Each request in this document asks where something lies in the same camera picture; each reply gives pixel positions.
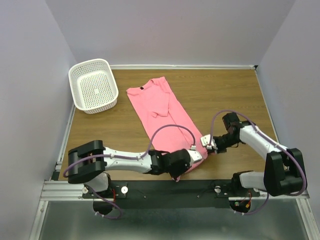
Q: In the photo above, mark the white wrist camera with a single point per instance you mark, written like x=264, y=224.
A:
x=195, y=155
x=207, y=142

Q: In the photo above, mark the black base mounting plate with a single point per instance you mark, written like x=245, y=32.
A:
x=168, y=194

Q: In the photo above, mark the white perforated plastic basket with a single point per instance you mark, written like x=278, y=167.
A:
x=93, y=86

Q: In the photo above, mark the pink t shirt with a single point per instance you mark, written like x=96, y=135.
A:
x=156, y=105

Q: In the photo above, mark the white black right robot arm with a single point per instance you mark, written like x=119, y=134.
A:
x=284, y=170

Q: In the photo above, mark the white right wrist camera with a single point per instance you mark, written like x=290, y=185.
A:
x=207, y=142

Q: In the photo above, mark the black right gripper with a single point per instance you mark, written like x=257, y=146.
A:
x=219, y=150

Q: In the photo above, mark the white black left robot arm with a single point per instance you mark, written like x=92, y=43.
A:
x=89, y=164

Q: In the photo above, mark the aluminium extrusion rail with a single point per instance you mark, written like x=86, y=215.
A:
x=64, y=214

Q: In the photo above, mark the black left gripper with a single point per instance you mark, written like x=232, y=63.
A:
x=183, y=170

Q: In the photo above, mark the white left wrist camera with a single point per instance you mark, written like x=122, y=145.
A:
x=195, y=155

